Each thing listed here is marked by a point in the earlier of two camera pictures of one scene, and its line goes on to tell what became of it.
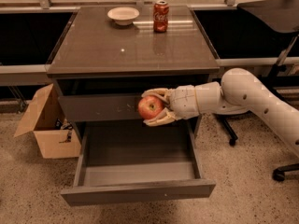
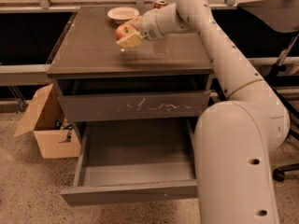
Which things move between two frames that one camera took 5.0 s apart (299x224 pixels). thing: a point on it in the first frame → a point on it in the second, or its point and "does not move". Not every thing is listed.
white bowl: x=123 y=15 does not move
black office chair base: x=278 y=173 does not move
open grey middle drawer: x=135 y=162 does not move
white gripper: x=183 y=102 → x=148 y=24
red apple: x=149 y=106 → x=122 y=30
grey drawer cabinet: x=102 y=68 does not move
